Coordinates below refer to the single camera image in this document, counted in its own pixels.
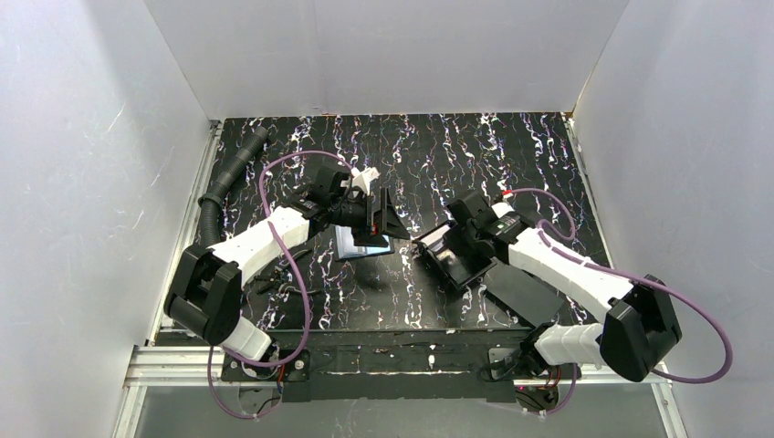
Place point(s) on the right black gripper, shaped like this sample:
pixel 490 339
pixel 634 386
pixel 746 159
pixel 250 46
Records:
pixel 454 254

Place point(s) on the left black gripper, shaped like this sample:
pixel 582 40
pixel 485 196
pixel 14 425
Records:
pixel 371 214

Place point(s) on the black plastic tray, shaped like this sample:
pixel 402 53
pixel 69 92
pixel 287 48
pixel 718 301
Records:
pixel 455 264

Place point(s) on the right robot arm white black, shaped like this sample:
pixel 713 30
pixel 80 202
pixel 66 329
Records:
pixel 634 324

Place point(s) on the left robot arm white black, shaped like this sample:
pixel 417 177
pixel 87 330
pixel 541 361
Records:
pixel 208 283

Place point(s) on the black tray lid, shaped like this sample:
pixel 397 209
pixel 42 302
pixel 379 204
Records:
pixel 521 295

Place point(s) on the black pliers tool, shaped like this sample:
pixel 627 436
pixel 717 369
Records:
pixel 276 277

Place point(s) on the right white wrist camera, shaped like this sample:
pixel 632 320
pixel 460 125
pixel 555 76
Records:
pixel 502 205

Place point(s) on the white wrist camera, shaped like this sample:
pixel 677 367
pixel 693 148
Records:
pixel 502 205
pixel 362 180

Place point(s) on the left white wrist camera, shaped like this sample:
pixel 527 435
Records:
pixel 362 180

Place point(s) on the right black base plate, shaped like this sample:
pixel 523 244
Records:
pixel 507 364

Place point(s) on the aluminium frame rail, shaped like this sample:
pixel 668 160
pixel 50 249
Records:
pixel 419 390

